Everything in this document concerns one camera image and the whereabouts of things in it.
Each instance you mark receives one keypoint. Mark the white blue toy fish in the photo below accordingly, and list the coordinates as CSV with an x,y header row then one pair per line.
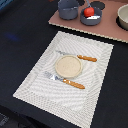
x,y
94,17

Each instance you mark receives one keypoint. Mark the red toy tomato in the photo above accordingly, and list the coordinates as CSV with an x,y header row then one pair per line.
x,y
88,12

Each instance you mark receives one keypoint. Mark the grey frying pan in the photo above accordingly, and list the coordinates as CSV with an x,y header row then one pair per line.
x,y
90,22

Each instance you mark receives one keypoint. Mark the beige round plate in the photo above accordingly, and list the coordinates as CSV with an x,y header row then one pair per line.
x,y
68,66

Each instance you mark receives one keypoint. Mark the grey cooking pot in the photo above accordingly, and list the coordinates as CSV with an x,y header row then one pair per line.
x,y
68,9

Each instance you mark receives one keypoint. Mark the pink stove board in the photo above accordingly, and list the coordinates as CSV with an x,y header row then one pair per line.
x,y
107,28

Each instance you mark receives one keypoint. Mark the black stove burner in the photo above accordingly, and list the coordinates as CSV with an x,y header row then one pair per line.
x,y
98,4

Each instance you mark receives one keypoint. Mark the beige bowl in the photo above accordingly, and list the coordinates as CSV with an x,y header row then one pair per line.
x,y
123,16

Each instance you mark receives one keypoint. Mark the fork with orange handle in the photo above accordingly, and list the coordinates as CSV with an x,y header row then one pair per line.
x,y
66,81

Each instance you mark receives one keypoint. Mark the knife with orange handle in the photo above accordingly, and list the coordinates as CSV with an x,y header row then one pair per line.
x,y
79,56

